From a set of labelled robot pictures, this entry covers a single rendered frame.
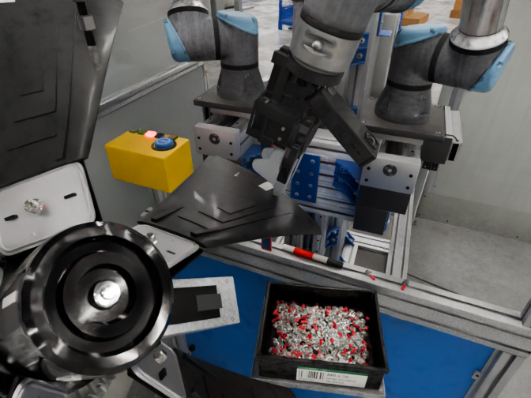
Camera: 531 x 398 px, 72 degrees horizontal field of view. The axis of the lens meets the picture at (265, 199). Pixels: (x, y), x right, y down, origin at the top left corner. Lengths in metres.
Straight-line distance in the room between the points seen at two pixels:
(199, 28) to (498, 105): 1.52
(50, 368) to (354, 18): 0.40
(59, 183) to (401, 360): 0.85
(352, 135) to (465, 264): 1.86
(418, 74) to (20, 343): 0.95
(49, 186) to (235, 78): 0.84
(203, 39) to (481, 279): 1.78
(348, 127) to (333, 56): 0.09
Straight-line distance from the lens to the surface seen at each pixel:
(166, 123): 1.63
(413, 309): 0.85
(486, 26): 0.95
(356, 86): 1.25
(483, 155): 2.26
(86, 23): 0.32
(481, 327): 0.87
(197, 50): 1.12
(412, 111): 1.06
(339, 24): 0.43
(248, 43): 1.14
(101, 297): 0.32
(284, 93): 0.49
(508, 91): 2.14
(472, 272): 2.26
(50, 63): 0.44
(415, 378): 1.07
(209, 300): 0.56
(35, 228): 0.39
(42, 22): 0.48
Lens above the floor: 1.45
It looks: 36 degrees down
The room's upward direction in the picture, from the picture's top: straight up
